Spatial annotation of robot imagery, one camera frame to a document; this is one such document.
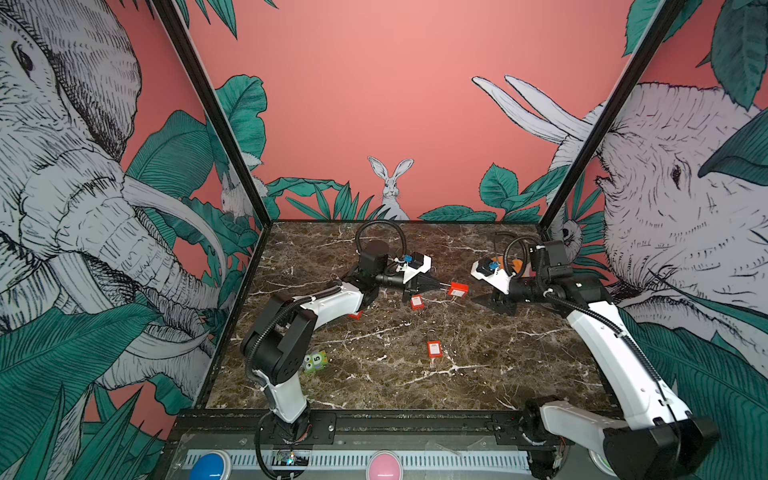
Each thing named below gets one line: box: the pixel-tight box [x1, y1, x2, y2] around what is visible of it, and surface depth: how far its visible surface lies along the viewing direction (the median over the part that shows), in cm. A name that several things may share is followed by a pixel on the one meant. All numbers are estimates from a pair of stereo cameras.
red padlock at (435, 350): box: [427, 340, 443, 359], surface depth 88 cm
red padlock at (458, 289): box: [448, 282, 469, 297], surface depth 77 cm
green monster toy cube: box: [302, 350, 329, 373], surface depth 85 cm
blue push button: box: [189, 450, 232, 480], surface depth 69 cm
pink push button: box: [366, 450, 404, 480], surface depth 69 cm
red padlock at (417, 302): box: [410, 294, 425, 311], surface depth 98 cm
